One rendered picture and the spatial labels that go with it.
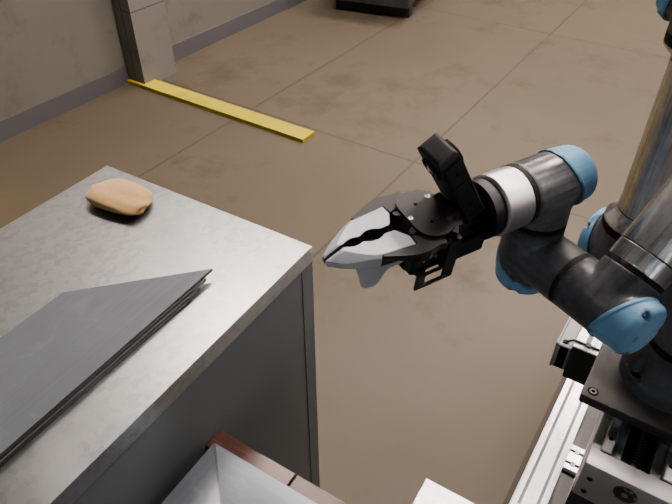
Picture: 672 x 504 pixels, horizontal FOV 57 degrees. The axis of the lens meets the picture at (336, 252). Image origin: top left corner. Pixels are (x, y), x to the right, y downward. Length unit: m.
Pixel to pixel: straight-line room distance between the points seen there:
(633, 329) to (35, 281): 1.04
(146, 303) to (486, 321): 1.75
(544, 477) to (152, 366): 1.25
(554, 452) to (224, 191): 2.13
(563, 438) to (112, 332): 1.41
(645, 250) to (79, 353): 0.85
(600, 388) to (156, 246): 0.87
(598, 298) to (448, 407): 1.61
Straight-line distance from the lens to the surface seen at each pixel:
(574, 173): 0.77
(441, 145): 0.62
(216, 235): 1.31
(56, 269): 1.33
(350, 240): 0.62
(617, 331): 0.75
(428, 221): 0.65
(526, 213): 0.72
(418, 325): 2.57
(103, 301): 1.18
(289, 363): 1.39
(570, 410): 2.13
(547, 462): 1.99
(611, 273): 0.76
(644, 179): 0.99
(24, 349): 1.15
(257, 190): 3.33
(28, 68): 4.25
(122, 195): 1.42
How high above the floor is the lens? 1.85
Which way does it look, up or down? 40 degrees down
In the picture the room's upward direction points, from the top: straight up
